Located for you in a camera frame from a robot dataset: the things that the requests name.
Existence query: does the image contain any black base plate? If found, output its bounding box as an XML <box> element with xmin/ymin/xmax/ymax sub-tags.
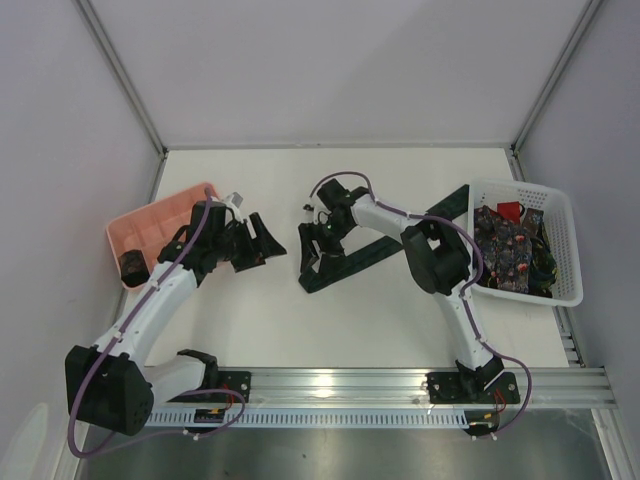
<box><xmin>426</xmin><ymin>371</ymin><xmax>521</xmax><ymax>405</ymax></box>
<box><xmin>170</xmin><ymin>370</ymin><xmax>252</xmax><ymax>403</ymax></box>

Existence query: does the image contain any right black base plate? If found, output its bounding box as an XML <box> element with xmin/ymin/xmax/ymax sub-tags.
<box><xmin>426</xmin><ymin>371</ymin><xmax>521</xmax><ymax>405</ymax></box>

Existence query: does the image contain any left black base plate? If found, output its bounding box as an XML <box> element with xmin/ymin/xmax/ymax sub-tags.
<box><xmin>170</xmin><ymin>370</ymin><xmax>252</xmax><ymax>403</ymax></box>

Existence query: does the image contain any pink compartment tray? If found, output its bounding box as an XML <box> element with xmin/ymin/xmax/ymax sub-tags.
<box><xmin>106</xmin><ymin>182</ymin><xmax>219</xmax><ymax>291</ymax></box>

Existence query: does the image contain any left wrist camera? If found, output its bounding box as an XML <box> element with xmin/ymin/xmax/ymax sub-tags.
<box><xmin>222</xmin><ymin>192</ymin><xmax>245</xmax><ymax>223</ymax></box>

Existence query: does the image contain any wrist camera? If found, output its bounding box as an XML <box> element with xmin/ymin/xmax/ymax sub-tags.
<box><xmin>222</xmin><ymin>192</ymin><xmax>245</xmax><ymax>223</ymax></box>
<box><xmin>302</xmin><ymin>198</ymin><xmax>317</xmax><ymax>223</ymax></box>

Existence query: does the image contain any brown patterned tie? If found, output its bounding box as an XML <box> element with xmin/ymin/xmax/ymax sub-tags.
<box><xmin>521</xmin><ymin>208</ymin><xmax>544</xmax><ymax>241</ymax></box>

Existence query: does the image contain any rolled dark brown tie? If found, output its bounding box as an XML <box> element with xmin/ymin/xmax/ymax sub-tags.
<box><xmin>118</xmin><ymin>249</ymin><xmax>149</xmax><ymax>288</ymax></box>

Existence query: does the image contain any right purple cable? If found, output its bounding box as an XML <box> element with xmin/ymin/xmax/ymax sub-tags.
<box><xmin>309</xmin><ymin>170</ymin><xmax>534</xmax><ymax>439</ymax></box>

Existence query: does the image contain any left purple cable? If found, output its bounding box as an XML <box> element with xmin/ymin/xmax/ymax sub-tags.
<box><xmin>67</xmin><ymin>184</ymin><xmax>246</xmax><ymax>459</ymax></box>

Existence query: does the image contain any dark green tie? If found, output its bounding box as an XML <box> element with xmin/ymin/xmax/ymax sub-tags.
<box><xmin>298</xmin><ymin>184</ymin><xmax>469</xmax><ymax>293</ymax></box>

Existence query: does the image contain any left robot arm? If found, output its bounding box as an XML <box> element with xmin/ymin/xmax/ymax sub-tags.
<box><xmin>65</xmin><ymin>197</ymin><xmax>286</xmax><ymax>436</ymax></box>

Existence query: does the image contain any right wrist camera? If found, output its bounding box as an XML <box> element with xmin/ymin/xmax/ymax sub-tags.
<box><xmin>302</xmin><ymin>198</ymin><xmax>317</xmax><ymax>223</ymax></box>

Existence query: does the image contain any white slotted cable duct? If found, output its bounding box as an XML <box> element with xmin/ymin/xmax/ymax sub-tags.
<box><xmin>146</xmin><ymin>407</ymin><xmax>469</xmax><ymax>429</ymax></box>

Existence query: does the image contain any red tie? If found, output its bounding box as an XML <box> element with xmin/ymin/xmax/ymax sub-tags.
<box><xmin>496</xmin><ymin>201</ymin><xmax>525</xmax><ymax>224</ymax></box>

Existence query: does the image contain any purple cable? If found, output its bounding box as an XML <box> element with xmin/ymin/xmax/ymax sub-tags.
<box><xmin>67</xmin><ymin>184</ymin><xmax>246</xmax><ymax>459</ymax></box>
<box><xmin>309</xmin><ymin>170</ymin><xmax>534</xmax><ymax>439</ymax></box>

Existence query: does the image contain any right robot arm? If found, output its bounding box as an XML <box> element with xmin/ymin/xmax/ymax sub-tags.
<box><xmin>298</xmin><ymin>176</ymin><xmax>504</xmax><ymax>400</ymax></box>

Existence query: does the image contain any floral navy tie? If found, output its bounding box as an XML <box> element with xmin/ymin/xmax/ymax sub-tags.
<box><xmin>474</xmin><ymin>205</ymin><xmax>532</xmax><ymax>294</ymax></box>

